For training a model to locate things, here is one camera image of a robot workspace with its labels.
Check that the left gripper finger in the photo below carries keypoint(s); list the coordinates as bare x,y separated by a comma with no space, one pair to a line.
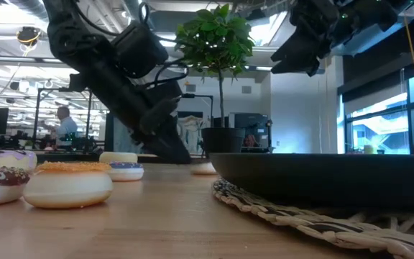
158,115
171,144

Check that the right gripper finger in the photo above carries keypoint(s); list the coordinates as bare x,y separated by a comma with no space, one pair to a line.
297,50
307,66

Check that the blue frosted toy donut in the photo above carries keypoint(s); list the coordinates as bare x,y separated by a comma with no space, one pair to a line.
126,172

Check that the plain cream toy donut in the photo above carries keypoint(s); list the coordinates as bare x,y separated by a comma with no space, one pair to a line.
118,157

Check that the orange crumb toy donut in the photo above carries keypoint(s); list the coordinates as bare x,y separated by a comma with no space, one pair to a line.
67,187

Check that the purple frosted toy donut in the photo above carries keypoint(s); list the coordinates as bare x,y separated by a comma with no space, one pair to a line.
5,160

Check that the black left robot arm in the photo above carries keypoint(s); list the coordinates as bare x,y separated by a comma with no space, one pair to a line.
67,18

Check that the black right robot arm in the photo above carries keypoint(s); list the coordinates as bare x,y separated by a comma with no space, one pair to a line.
372,14

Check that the grey partition panel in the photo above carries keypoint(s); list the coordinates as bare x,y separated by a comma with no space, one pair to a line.
119,136

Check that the black plant pot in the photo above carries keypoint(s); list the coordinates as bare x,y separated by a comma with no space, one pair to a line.
223,140

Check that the person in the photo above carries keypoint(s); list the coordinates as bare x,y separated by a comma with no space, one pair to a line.
67,127
251,141

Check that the black equipment cabinet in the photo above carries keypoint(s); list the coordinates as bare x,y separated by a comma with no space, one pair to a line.
252,124

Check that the small green-leaved tree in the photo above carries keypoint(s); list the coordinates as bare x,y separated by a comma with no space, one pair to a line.
214,39

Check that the long linear ceiling light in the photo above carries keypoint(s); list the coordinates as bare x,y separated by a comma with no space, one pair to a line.
13,58

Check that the yellow-green cylinder cup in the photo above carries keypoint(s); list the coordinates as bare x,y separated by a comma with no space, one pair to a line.
368,149

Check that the black framed window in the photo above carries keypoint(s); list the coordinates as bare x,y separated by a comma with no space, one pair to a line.
408,108

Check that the round serving plate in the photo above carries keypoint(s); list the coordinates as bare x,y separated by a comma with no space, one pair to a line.
318,180

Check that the woven straw placemat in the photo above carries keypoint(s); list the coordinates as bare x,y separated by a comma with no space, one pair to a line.
336,234

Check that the black metal rig frame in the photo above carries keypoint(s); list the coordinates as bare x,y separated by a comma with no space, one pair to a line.
36,115
192,95

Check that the grey wall vent grille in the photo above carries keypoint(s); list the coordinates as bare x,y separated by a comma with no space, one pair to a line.
190,88
246,89

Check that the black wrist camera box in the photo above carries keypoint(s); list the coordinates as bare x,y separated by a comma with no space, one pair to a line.
138,50

